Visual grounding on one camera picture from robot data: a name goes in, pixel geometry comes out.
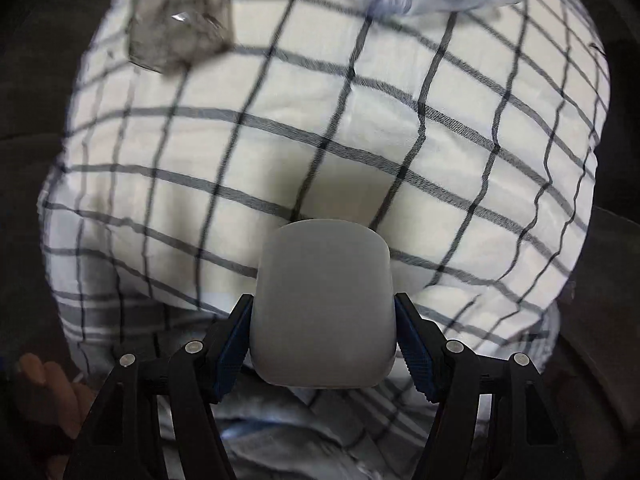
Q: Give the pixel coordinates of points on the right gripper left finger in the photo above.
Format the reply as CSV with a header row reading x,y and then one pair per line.
x,y
120,438

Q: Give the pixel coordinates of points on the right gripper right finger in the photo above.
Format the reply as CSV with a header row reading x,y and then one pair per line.
x,y
494,419

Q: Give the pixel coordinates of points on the white ceramic cup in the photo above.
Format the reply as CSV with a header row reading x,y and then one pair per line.
x,y
323,314

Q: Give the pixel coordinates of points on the grey transparent glass cup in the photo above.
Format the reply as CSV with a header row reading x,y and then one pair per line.
x,y
164,35

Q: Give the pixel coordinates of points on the person's left hand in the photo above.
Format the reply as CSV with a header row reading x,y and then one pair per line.
x,y
49,410

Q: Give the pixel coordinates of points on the white checkered cloth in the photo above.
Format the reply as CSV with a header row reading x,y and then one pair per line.
x,y
466,140

